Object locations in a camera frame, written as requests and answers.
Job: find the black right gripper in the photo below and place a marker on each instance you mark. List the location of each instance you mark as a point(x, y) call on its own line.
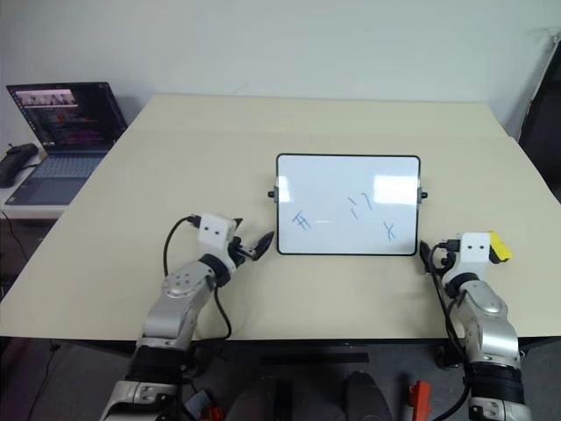
point(448, 263)

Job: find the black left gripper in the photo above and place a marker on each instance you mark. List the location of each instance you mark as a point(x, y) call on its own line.
point(237, 252)

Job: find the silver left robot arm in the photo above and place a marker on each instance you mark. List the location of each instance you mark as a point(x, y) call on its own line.
point(175, 307)

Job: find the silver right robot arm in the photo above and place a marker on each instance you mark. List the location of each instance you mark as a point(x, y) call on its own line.
point(491, 320)

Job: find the yellow whiteboard eraser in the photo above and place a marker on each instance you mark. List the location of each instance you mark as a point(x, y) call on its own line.
point(502, 246)

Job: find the small black-framed whiteboard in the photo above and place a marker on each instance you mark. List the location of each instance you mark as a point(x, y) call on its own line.
point(346, 188)

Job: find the black table caster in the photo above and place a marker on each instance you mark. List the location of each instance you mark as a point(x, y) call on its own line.
point(442, 357)

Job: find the black flat bar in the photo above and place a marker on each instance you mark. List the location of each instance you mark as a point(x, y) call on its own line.
point(313, 358)

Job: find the red clamp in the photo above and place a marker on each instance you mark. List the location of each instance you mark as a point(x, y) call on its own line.
point(420, 397)

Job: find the dark rounded shape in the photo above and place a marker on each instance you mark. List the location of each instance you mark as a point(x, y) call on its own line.
point(366, 397)

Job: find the black upright panel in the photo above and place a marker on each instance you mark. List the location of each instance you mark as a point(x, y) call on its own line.
point(543, 131)

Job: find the small dark phone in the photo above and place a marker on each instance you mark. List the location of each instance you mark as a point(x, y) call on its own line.
point(198, 401)

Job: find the small red plastic part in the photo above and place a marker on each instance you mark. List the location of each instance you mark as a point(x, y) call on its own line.
point(212, 413)

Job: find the open blue-grey laptop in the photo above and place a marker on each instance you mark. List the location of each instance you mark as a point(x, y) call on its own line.
point(66, 114)

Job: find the black device beside laptop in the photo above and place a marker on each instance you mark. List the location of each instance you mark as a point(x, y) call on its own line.
point(15, 162)

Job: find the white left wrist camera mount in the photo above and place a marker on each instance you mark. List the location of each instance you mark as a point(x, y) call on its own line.
point(215, 232)

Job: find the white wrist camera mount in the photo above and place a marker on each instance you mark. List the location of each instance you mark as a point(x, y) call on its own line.
point(215, 232)
point(475, 254)

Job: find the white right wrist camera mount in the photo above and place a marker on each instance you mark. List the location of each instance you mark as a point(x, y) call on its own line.
point(475, 254)

